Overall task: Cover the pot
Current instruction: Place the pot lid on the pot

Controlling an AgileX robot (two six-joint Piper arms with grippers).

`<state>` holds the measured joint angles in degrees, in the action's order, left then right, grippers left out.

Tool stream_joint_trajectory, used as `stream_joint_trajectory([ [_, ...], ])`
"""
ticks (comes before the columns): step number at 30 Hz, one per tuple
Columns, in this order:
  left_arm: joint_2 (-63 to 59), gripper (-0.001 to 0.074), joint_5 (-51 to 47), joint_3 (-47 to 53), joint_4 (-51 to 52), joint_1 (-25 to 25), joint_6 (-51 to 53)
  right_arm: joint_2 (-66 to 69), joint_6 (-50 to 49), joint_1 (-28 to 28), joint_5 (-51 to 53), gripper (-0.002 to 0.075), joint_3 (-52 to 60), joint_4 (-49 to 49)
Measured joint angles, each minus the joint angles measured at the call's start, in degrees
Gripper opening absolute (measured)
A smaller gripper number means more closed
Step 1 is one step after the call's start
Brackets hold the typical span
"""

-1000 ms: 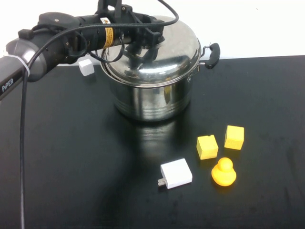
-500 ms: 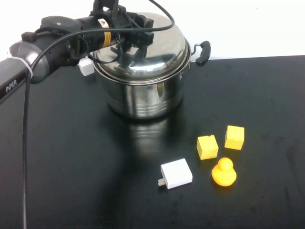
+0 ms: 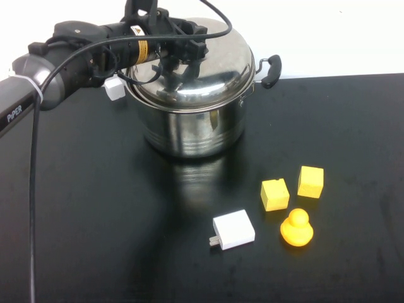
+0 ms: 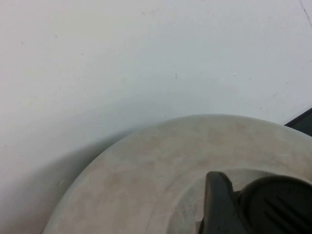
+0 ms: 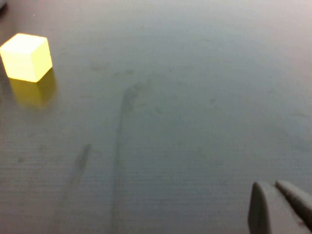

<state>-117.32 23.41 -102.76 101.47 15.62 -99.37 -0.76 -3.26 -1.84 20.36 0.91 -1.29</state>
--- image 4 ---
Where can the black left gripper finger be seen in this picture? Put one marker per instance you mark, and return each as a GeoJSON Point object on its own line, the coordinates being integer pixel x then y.
{"type": "Point", "coordinates": [219, 202]}

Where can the stainless steel lid black knob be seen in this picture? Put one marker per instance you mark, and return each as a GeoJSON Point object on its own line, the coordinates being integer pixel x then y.
{"type": "Point", "coordinates": [146, 175]}

